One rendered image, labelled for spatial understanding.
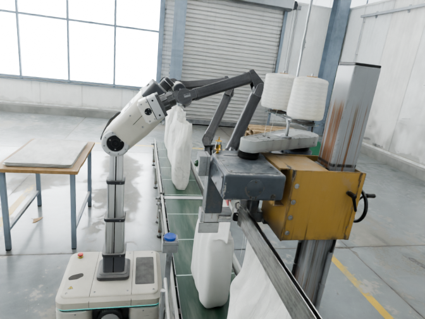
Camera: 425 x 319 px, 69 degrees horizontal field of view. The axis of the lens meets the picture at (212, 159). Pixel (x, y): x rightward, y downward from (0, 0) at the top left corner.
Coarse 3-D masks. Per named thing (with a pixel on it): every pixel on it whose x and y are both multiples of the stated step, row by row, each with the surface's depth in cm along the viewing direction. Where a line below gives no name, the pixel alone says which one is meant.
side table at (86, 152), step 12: (24, 144) 302; (84, 156) 287; (0, 168) 238; (12, 168) 241; (24, 168) 244; (36, 168) 247; (48, 168) 249; (60, 168) 252; (72, 168) 255; (0, 180) 244; (36, 180) 332; (72, 180) 255; (0, 192) 247; (36, 192) 329; (72, 192) 259; (72, 204) 262; (84, 204) 315; (72, 216) 265; (72, 228) 268; (72, 240) 271
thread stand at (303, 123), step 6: (306, 24) 125; (306, 30) 126; (300, 54) 129; (300, 60) 129; (276, 114) 147; (282, 114) 143; (288, 120) 125; (294, 120) 124; (300, 120) 122; (306, 120) 122; (288, 126) 137; (306, 126) 121; (312, 126) 119; (288, 138) 137
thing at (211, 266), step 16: (224, 224) 162; (208, 240) 165; (224, 240) 159; (192, 256) 196; (208, 256) 165; (224, 256) 163; (192, 272) 196; (208, 272) 166; (224, 272) 166; (208, 288) 168; (224, 288) 170; (208, 304) 172
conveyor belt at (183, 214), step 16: (176, 208) 289; (192, 208) 293; (176, 224) 261; (192, 224) 264; (192, 240) 240; (176, 256) 218; (176, 272) 202; (176, 288) 200; (192, 288) 189; (192, 304) 176; (224, 304) 179
